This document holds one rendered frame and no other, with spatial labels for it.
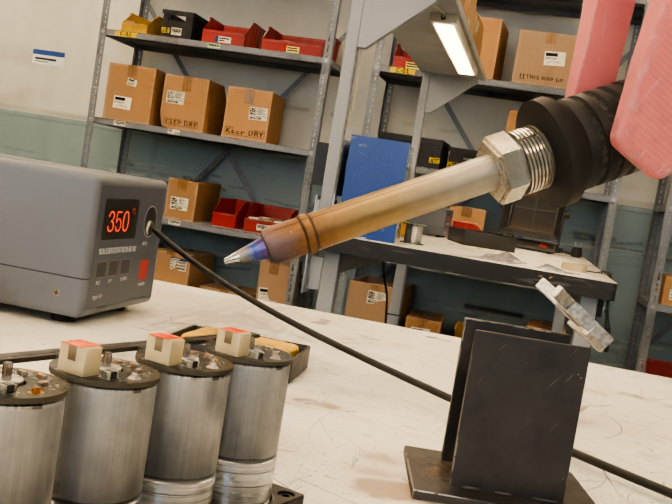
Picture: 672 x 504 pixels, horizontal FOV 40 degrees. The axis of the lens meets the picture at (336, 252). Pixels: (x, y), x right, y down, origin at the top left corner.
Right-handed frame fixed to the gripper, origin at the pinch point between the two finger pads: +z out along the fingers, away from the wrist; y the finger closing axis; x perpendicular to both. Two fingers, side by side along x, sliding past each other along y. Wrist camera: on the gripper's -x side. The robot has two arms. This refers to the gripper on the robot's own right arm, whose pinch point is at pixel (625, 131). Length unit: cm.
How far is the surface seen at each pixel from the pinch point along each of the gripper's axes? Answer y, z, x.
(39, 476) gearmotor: 0.1, 13.2, -6.2
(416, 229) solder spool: -199, -21, 65
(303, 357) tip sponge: -32.9, 10.4, 7.4
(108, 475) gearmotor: -1.5, 12.9, -4.7
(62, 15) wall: -528, -38, -68
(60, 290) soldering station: -39.6, 15.9, -5.8
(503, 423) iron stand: -13.2, 6.8, 9.3
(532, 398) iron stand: -12.9, 5.4, 9.6
